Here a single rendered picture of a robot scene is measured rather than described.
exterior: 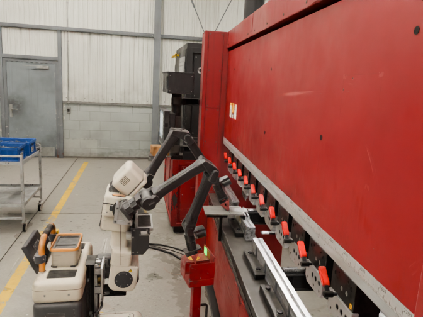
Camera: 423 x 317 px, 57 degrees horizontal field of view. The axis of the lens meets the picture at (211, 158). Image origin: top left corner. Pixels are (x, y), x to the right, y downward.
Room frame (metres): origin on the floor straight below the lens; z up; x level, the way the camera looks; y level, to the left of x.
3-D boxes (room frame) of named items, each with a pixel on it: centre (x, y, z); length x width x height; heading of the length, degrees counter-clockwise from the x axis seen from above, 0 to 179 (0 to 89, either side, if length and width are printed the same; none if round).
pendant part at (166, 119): (3.75, 0.44, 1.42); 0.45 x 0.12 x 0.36; 13
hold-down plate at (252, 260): (2.02, -0.27, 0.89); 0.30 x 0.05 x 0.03; 7
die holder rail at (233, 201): (3.18, -0.18, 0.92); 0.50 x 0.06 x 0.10; 7
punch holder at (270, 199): (1.86, -0.34, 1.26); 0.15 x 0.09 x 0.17; 7
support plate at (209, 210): (2.61, -0.10, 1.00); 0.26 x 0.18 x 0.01; 97
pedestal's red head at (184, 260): (2.25, 0.05, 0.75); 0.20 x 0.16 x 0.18; 20
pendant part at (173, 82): (3.82, 0.37, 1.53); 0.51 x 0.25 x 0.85; 13
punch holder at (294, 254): (1.47, -0.39, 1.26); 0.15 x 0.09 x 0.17; 7
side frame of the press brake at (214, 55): (3.62, -0.29, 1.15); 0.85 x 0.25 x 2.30; 97
